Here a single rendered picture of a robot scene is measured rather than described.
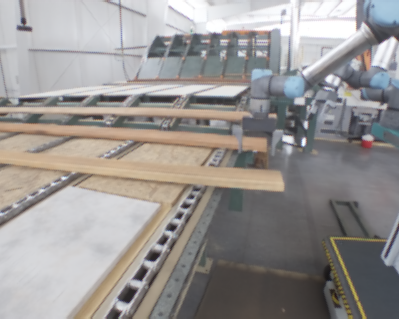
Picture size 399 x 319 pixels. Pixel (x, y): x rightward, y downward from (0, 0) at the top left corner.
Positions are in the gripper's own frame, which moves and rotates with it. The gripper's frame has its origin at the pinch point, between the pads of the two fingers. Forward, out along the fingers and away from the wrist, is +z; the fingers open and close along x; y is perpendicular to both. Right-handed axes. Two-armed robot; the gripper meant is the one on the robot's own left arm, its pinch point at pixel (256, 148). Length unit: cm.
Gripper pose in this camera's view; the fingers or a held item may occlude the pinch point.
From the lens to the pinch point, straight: 97.6
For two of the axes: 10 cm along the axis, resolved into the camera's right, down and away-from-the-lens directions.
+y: 2.0, -3.5, 9.1
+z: 0.0, 9.3, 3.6
